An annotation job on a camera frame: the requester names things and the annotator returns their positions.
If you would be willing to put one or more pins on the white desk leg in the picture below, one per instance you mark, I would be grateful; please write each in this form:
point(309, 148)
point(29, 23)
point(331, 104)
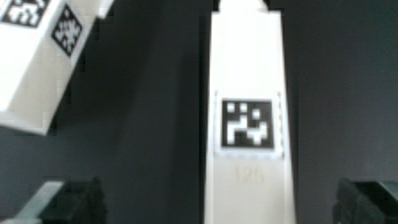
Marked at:
point(249, 175)

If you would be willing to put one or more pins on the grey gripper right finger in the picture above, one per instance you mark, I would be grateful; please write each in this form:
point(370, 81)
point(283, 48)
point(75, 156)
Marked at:
point(366, 205)

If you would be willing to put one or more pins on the white desk leg angled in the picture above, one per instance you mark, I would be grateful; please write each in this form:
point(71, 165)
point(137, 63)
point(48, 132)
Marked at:
point(45, 28)

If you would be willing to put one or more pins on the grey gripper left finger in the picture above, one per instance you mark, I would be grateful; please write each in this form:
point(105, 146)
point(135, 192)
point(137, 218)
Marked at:
point(66, 203)

